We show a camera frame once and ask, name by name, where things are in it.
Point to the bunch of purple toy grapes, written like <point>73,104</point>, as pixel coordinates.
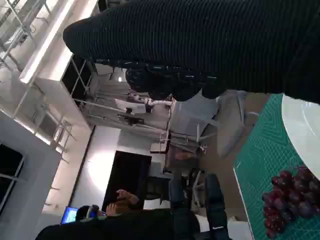
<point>292,200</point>

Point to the white plate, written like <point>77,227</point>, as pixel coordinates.
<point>300,130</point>

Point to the large black screen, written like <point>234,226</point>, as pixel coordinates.
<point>127,175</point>

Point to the green cutting mat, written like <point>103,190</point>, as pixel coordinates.
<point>260,155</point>

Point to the open laptop with blue screen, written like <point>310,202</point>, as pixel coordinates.
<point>70,215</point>

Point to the grey chair with white frame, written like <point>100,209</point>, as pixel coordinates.
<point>192,112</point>

